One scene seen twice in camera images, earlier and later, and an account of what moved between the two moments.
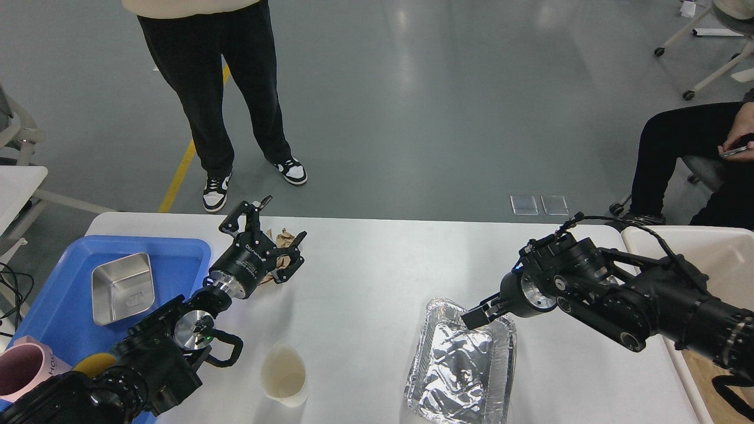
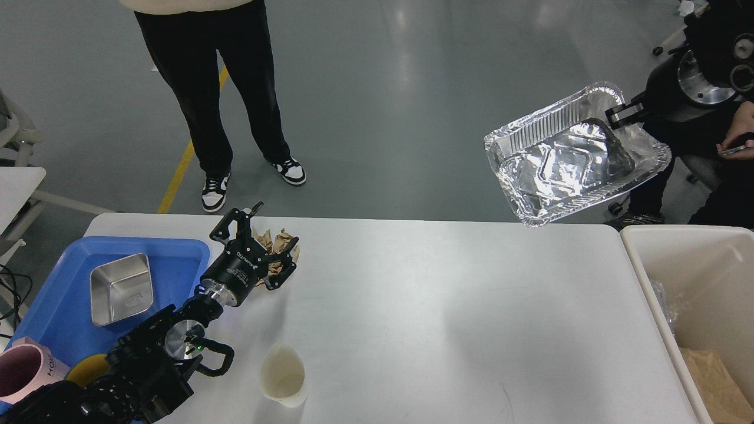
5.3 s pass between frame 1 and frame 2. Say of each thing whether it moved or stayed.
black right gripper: moved
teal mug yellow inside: stayed
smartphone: stayed
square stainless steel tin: stayed
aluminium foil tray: moved
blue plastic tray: stayed
